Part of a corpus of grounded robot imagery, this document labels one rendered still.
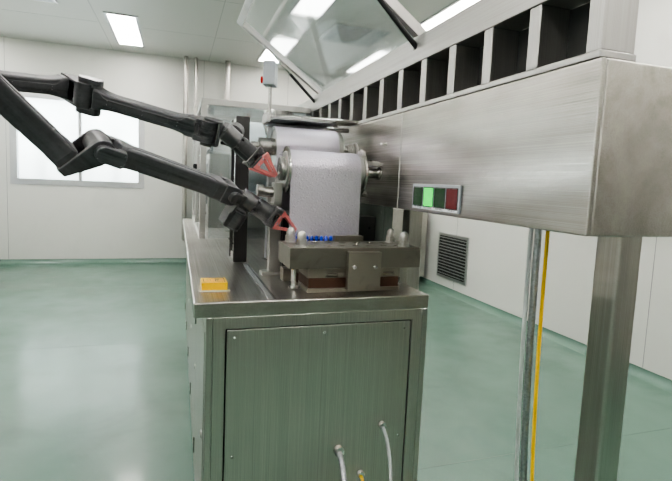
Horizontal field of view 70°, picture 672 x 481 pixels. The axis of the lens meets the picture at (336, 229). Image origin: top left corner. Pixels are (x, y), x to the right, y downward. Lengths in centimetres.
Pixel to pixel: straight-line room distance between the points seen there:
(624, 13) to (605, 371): 67
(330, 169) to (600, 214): 87
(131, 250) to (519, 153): 644
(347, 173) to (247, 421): 79
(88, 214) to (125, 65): 202
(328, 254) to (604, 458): 79
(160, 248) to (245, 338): 586
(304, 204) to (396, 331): 48
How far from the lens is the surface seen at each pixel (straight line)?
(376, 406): 149
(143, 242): 711
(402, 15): 156
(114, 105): 162
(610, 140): 95
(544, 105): 102
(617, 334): 113
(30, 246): 733
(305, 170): 152
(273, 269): 161
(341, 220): 157
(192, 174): 135
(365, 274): 138
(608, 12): 99
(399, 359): 146
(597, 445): 120
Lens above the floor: 121
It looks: 6 degrees down
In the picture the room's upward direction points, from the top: 3 degrees clockwise
